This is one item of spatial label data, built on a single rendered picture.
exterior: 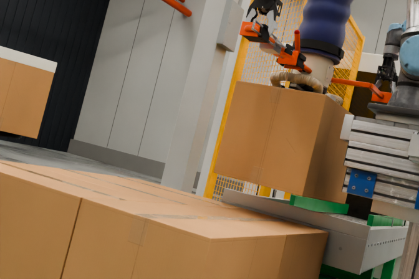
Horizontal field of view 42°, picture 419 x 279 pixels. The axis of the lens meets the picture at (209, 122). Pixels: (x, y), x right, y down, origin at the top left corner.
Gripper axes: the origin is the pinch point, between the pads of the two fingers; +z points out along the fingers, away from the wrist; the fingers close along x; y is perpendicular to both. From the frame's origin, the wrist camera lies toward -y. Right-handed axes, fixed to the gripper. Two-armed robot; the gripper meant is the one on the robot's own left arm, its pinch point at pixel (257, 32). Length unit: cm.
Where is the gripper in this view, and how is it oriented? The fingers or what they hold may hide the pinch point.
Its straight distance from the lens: 199.6
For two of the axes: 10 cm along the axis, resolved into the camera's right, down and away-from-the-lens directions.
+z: -2.5, 9.6, -0.7
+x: -8.4, -1.8, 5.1
